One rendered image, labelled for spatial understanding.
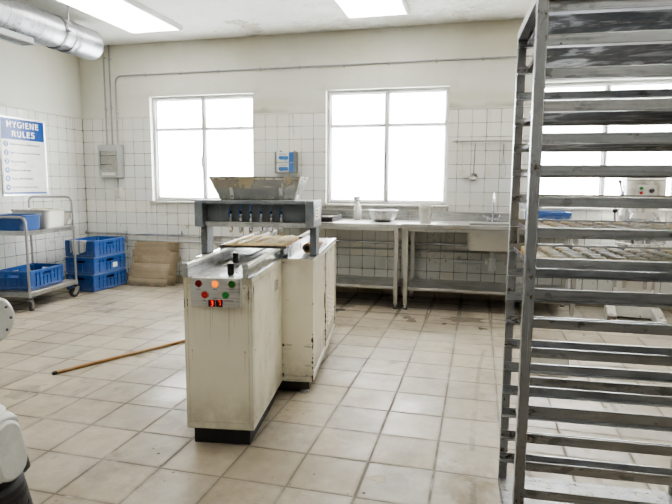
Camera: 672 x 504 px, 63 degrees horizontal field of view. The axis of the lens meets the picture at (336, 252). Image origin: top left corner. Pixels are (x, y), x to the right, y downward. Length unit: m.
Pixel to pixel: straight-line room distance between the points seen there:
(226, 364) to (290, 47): 4.74
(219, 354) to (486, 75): 4.57
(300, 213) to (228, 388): 1.14
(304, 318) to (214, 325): 0.77
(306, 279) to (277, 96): 3.83
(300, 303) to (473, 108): 3.67
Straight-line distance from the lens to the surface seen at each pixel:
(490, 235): 5.68
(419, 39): 6.51
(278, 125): 6.73
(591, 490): 2.44
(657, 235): 1.79
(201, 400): 2.85
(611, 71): 1.77
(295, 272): 3.28
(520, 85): 2.15
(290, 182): 3.28
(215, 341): 2.73
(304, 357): 3.39
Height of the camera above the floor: 1.28
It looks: 7 degrees down
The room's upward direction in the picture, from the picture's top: straight up
